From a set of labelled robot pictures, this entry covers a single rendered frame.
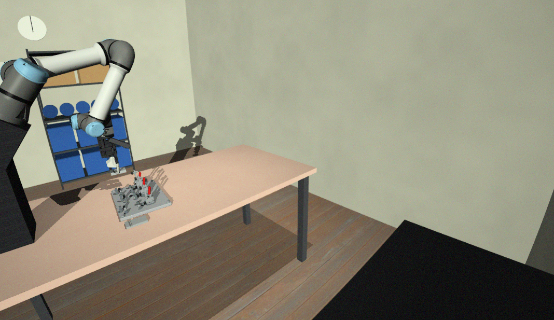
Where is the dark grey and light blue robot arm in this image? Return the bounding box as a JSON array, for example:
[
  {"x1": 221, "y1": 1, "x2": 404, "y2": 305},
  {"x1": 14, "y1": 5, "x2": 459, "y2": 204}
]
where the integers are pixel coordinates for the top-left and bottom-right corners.
[{"x1": 0, "y1": 39, "x2": 135, "y2": 137}]

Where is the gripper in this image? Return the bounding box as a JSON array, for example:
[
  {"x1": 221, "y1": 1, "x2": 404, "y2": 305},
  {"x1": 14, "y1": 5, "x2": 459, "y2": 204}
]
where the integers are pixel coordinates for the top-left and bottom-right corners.
[{"x1": 97, "y1": 134, "x2": 120, "y2": 174}]

